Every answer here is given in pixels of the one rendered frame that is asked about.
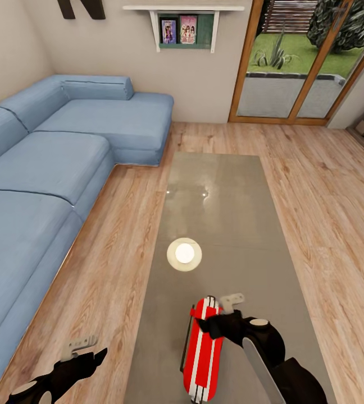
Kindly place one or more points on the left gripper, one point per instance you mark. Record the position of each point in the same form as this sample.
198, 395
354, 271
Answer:
83, 366

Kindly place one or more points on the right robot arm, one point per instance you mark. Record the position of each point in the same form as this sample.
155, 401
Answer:
285, 382

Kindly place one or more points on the radio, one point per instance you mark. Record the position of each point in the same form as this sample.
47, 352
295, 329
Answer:
201, 355

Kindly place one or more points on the sofa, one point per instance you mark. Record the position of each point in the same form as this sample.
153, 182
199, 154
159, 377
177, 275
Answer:
60, 139

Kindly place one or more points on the picture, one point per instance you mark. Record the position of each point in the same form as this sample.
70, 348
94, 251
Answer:
187, 28
169, 30

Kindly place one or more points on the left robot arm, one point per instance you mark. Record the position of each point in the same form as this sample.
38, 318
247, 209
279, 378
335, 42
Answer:
72, 367

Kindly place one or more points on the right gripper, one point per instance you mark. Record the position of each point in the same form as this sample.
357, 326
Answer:
219, 325

